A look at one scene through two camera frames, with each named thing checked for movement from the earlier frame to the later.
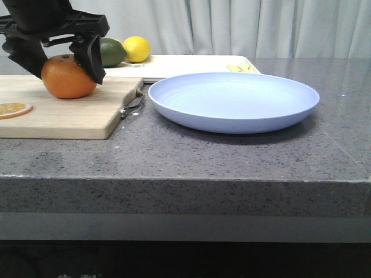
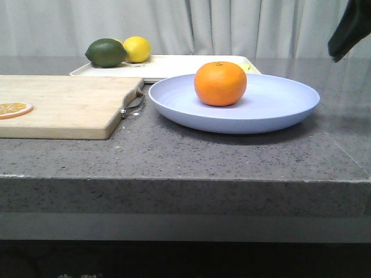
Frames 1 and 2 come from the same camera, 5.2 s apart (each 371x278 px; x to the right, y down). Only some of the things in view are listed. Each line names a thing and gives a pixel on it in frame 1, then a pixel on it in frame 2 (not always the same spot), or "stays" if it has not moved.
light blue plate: x=233 y=102 stays
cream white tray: x=156 y=66 stays
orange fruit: x=64 y=77 → x=219 y=84
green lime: x=113 y=51 stays
